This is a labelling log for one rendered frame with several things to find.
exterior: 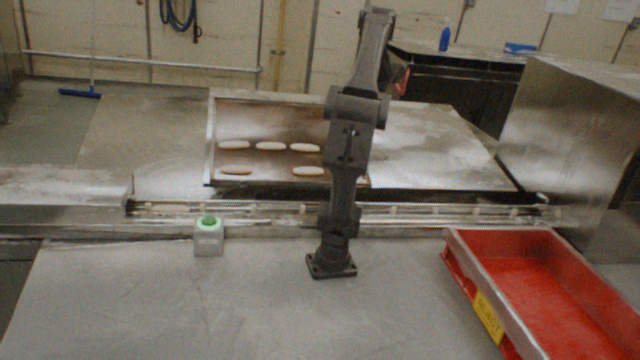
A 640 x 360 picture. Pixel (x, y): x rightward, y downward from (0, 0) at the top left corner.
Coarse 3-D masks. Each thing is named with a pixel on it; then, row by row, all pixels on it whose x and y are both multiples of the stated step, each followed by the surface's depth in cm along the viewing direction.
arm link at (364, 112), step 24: (336, 96) 74; (336, 120) 72; (360, 120) 73; (336, 144) 72; (360, 144) 72; (336, 168) 74; (360, 168) 72; (336, 192) 85; (336, 216) 97; (360, 216) 101
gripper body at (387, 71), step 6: (384, 60) 108; (390, 60) 110; (384, 66) 108; (390, 66) 110; (396, 66) 113; (402, 66) 113; (378, 72) 109; (384, 72) 109; (390, 72) 110; (396, 72) 112; (378, 78) 111; (384, 78) 110; (390, 78) 111; (378, 84) 111; (384, 84) 110; (378, 90) 110; (384, 90) 109
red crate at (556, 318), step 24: (456, 264) 112; (504, 264) 122; (528, 264) 123; (504, 288) 112; (528, 288) 114; (552, 288) 115; (528, 312) 105; (552, 312) 107; (576, 312) 108; (504, 336) 93; (552, 336) 99; (576, 336) 100; (600, 336) 101
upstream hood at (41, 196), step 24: (0, 168) 113; (24, 168) 115; (0, 192) 104; (24, 192) 105; (48, 192) 106; (72, 192) 108; (96, 192) 109; (120, 192) 111; (0, 216) 102; (24, 216) 103; (48, 216) 104; (72, 216) 105; (96, 216) 106; (120, 216) 107
